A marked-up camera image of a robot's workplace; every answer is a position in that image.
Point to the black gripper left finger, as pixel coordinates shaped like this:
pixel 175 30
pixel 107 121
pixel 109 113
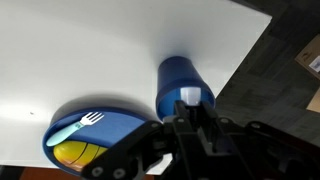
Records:
pixel 132 157

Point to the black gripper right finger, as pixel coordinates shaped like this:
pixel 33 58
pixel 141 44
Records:
pixel 270 154

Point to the blue plastic cup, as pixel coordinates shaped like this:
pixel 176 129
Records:
pixel 176 76

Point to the blue round plate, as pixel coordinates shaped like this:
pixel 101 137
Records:
pixel 116 124

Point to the light blue plastic fork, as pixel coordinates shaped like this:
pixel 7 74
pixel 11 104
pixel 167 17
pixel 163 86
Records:
pixel 86 120

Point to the yellow toy corn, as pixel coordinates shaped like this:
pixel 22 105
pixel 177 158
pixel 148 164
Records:
pixel 77 153

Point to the stacked cardboard boxes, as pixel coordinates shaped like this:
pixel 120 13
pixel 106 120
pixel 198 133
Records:
pixel 309 59

